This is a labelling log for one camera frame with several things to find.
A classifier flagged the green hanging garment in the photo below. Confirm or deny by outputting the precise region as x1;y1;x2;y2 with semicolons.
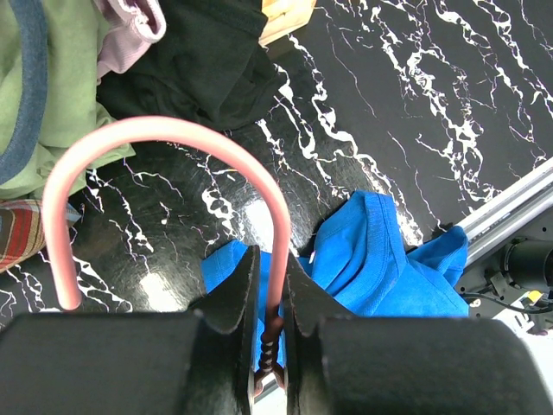
1;1;114;200

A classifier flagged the plaid hanging shirt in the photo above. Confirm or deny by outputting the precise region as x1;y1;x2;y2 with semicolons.
0;198;83;273

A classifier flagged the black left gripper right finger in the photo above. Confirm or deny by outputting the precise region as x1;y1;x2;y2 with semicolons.
283;254;353;414

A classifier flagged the wooden clothes rack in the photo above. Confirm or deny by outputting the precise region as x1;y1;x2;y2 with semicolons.
259;0;316;46

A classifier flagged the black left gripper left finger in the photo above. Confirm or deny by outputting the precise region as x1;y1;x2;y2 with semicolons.
189;246;260;414

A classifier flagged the black hanging garment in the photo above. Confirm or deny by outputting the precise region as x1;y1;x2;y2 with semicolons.
97;1;283;131

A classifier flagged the pink wire hanger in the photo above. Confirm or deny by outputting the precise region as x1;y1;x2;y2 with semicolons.
41;116;291;393

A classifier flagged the pink hanging garment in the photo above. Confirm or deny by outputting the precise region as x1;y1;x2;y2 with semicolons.
94;0;167;83

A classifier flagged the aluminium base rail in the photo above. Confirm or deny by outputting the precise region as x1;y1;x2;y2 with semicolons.
457;159;552;269

